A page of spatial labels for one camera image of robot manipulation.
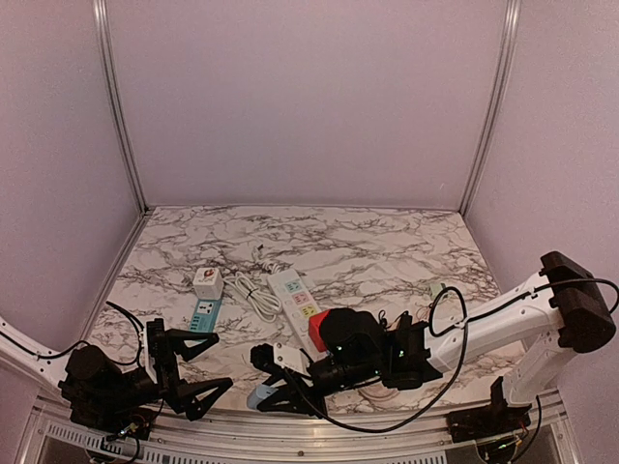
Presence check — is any white multicolour power strip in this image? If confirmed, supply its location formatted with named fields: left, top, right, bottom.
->
left=267, top=269, right=322, bottom=361

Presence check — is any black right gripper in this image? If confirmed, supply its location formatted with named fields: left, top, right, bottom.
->
left=256, top=356, right=382, bottom=421

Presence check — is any white power strip cable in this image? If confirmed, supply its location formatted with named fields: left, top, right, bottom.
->
left=222, top=270, right=282, bottom=323

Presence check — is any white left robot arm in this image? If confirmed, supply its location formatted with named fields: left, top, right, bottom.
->
left=1, top=318, right=233, bottom=431

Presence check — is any light blue plug adapter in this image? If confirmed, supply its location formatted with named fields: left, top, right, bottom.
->
left=247, top=384, right=278, bottom=411

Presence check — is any red cube socket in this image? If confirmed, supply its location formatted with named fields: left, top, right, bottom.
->
left=309, top=310, right=330, bottom=353

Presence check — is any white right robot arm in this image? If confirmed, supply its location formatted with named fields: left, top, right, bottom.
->
left=247, top=251, right=617, bottom=433

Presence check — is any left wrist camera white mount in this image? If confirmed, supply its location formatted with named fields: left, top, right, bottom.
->
left=140, top=329, right=157, bottom=383

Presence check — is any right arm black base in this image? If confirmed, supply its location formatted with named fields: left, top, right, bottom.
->
left=446, top=377, right=532, bottom=443

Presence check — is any green white plug adapter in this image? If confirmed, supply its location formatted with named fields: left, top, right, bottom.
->
left=428, top=282, right=447, bottom=299

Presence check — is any right aluminium frame post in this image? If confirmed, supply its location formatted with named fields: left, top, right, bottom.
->
left=458, top=0, right=522, bottom=218

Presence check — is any white strip cable plug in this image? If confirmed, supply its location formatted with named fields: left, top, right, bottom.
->
left=251, top=244, right=282, bottom=275

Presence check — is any black power adapter with cable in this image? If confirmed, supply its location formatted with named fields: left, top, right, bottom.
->
left=378, top=310, right=414, bottom=332

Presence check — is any left aluminium frame post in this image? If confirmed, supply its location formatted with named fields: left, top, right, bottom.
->
left=93, top=0, right=149, bottom=216

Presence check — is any aluminium front rail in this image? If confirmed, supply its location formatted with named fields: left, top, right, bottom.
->
left=28, top=386, right=570, bottom=464

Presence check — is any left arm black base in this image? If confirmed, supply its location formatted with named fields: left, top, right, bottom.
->
left=70, top=407, right=156, bottom=440

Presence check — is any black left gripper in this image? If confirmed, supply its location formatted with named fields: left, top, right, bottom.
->
left=102, top=331, right=233, bottom=423

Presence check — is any teal power strip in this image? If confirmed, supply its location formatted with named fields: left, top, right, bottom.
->
left=189, top=300, right=221, bottom=333

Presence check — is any aluminium frame post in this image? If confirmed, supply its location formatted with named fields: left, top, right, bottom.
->
left=93, top=0, right=149, bottom=216
left=458, top=0, right=522, bottom=218

